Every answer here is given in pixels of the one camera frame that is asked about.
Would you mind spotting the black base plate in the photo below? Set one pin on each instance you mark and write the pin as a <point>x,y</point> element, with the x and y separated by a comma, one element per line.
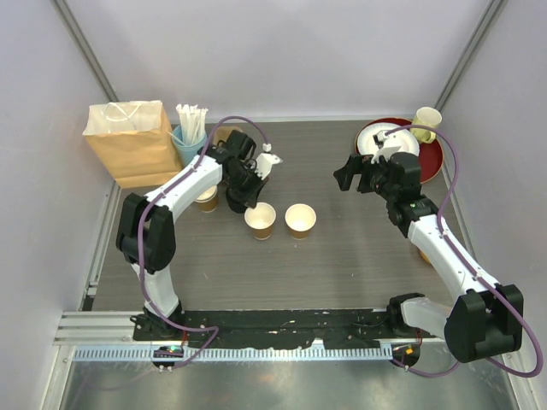
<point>277,329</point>

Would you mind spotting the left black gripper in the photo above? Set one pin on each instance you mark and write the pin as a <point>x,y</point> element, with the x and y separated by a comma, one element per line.
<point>255,191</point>

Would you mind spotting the light blue straw holder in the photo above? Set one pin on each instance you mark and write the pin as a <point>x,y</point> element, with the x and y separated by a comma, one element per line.
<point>186,152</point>

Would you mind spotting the stack of paper cups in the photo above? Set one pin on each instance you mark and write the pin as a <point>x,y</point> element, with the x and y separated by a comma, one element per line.
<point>207,202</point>

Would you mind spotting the brown paper cup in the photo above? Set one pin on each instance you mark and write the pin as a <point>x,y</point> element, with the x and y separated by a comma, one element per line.
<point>260,220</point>
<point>300,219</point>

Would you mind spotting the brown paper bag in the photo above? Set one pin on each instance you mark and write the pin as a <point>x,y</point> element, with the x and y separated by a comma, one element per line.
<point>133,141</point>

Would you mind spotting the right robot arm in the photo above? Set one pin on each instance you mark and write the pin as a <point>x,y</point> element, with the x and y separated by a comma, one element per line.
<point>481,323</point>

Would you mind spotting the orange bowl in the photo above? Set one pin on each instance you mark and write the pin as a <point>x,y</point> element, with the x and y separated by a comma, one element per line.
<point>424,257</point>

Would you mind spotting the red round tray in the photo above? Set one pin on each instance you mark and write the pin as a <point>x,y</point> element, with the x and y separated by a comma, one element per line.
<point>431,155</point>

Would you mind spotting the stack of black lids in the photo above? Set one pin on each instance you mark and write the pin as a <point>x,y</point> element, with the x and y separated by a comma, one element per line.
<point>236,206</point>

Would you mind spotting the pale yellow mug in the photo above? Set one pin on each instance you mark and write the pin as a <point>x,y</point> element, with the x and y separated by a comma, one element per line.
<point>426,116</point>

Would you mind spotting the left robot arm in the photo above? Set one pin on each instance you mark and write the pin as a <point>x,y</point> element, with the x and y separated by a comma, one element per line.
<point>146,233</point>

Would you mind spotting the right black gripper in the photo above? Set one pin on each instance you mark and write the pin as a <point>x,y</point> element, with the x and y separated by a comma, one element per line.
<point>361,164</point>

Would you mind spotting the white paper plate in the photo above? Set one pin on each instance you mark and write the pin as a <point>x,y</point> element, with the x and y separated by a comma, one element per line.
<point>410,143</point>

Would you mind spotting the aluminium frame rail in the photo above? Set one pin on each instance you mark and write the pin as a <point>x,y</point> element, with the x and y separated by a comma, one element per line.
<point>102,336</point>

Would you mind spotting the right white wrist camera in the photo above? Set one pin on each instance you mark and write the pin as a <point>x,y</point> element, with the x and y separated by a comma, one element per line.
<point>387,145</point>

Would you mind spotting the cardboard cup carrier stack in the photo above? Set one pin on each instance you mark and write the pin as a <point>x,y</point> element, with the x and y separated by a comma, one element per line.
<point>223,132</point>

